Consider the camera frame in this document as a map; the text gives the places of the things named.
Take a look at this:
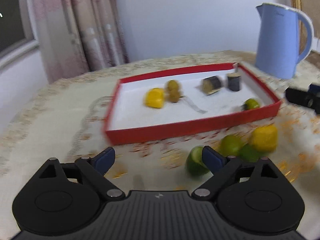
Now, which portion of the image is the gold floral tablecloth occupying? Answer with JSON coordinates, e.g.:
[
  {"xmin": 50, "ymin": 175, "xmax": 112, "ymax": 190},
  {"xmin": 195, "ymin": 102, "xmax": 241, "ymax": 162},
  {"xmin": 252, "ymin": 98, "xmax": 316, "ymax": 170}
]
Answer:
[{"xmin": 0, "ymin": 49, "xmax": 320, "ymax": 240}]

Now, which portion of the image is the white framed window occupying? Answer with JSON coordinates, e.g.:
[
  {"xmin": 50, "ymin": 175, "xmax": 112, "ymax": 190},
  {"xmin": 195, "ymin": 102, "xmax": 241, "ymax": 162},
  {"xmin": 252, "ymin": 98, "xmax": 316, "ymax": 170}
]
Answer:
[{"xmin": 0, "ymin": 0, "xmax": 40, "ymax": 68}]

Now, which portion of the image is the light blue electric kettle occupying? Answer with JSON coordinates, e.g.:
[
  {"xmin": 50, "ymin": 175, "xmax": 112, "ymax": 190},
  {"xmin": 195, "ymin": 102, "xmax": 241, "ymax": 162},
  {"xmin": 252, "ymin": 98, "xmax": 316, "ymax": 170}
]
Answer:
[{"xmin": 254, "ymin": 2, "xmax": 314, "ymax": 80}]

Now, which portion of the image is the cut green lime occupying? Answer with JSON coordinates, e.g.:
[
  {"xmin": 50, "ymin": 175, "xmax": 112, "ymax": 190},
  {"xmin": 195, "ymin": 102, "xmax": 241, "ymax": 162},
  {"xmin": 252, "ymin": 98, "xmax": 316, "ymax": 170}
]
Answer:
[{"xmin": 185, "ymin": 145, "xmax": 211, "ymax": 176}]

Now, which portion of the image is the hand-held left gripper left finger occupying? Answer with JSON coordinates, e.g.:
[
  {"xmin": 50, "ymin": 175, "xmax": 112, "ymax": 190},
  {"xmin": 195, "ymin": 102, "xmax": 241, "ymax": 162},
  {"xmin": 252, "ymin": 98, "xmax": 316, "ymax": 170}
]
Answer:
[{"xmin": 37, "ymin": 147, "xmax": 126, "ymax": 201}]

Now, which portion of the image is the pink patterned curtain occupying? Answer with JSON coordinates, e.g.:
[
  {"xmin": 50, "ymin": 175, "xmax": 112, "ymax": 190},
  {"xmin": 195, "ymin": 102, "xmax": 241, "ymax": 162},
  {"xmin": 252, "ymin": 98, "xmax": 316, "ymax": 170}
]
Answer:
[{"xmin": 29, "ymin": 0, "xmax": 131, "ymax": 84}]

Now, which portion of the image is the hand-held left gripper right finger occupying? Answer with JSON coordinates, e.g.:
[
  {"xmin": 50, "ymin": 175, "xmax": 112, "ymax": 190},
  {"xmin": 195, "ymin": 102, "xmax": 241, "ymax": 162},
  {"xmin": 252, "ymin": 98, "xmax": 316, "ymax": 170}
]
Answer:
[{"xmin": 191, "ymin": 145, "xmax": 280, "ymax": 201}]

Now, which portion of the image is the olive brown round fruit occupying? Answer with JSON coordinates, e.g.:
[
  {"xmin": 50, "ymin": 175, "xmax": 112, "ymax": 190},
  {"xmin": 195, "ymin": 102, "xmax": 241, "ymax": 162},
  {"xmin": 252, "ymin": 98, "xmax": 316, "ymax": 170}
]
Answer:
[
  {"xmin": 168, "ymin": 90, "xmax": 183, "ymax": 103},
  {"xmin": 165, "ymin": 80, "xmax": 181, "ymax": 92}
]

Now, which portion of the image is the dark cylindrical cane piece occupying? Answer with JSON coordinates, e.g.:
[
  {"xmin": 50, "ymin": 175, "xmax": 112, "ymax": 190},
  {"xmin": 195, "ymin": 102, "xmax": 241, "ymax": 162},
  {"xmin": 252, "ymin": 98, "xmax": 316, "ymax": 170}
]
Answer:
[
  {"xmin": 227, "ymin": 72, "xmax": 243, "ymax": 92},
  {"xmin": 201, "ymin": 75, "xmax": 224, "ymax": 96}
]

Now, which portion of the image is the yellow fruit piece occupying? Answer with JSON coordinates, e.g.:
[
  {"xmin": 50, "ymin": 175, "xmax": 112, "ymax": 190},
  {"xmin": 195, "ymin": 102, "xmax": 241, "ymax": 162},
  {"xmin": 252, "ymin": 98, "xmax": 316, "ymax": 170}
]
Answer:
[
  {"xmin": 250, "ymin": 124, "xmax": 279, "ymax": 153},
  {"xmin": 144, "ymin": 88, "xmax": 166, "ymax": 109}
]

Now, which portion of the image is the red shallow cardboard box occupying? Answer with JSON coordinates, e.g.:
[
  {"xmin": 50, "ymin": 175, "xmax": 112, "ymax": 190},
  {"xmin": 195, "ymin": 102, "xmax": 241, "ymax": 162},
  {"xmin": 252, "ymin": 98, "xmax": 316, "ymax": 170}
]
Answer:
[{"xmin": 104, "ymin": 62, "xmax": 282, "ymax": 146}]

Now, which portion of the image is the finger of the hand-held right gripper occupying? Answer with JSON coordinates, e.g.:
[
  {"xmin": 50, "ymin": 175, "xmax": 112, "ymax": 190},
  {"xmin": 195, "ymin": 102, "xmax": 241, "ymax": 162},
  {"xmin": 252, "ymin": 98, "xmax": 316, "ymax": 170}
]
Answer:
[{"xmin": 285, "ymin": 83, "xmax": 320, "ymax": 116}]

